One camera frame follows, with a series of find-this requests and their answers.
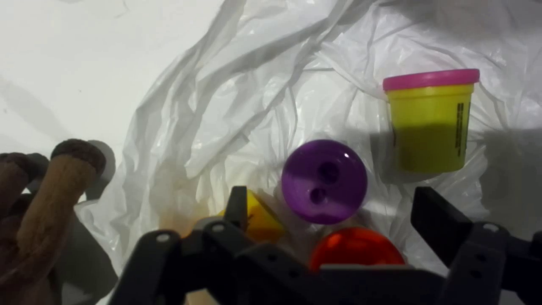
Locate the pink lid yellow dough tub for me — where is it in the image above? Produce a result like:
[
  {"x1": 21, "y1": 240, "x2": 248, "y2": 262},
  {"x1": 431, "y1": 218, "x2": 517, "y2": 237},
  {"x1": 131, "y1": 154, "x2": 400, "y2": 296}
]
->
[{"x1": 383, "y1": 67, "x2": 480, "y2": 172}]

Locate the red lid play dough tub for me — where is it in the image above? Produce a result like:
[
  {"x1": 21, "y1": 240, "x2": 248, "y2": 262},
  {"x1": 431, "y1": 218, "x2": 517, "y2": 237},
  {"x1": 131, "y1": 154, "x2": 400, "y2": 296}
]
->
[{"x1": 311, "y1": 227, "x2": 405, "y2": 269}]

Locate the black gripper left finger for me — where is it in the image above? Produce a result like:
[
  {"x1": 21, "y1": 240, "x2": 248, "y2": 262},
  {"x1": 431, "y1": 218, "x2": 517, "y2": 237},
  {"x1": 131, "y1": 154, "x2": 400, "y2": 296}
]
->
[{"x1": 107, "y1": 184, "x2": 353, "y2": 305}]

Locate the yellow play dough tub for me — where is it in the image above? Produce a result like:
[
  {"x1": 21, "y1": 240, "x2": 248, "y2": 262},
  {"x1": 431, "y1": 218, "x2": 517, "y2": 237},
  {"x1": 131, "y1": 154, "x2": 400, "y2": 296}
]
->
[{"x1": 222, "y1": 186, "x2": 287, "y2": 242}]

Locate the brown plush moose toy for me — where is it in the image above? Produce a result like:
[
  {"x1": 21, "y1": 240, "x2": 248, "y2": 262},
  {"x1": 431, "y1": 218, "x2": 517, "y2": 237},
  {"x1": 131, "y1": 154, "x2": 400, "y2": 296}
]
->
[{"x1": 0, "y1": 138, "x2": 107, "y2": 305}]

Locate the white plastic bag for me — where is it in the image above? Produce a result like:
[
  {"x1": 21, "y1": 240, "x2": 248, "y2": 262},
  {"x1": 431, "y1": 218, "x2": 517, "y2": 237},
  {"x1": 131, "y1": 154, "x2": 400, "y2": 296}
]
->
[{"x1": 80, "y1": 0, "x2": 542, "y2": 305}]

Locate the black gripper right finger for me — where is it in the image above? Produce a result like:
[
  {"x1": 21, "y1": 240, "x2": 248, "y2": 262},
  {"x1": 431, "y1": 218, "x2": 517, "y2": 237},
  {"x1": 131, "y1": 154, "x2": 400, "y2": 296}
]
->
[{"x1": 410, "y1": 186, "x2": 542, "y2": 305}]

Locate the purple lid play dough tub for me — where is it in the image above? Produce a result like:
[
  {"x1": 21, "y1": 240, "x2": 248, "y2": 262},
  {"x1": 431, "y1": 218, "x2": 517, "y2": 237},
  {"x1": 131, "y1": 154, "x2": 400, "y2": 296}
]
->
[{"x1": 280, "y1": 138, "x2": 368, "y2": 223}]

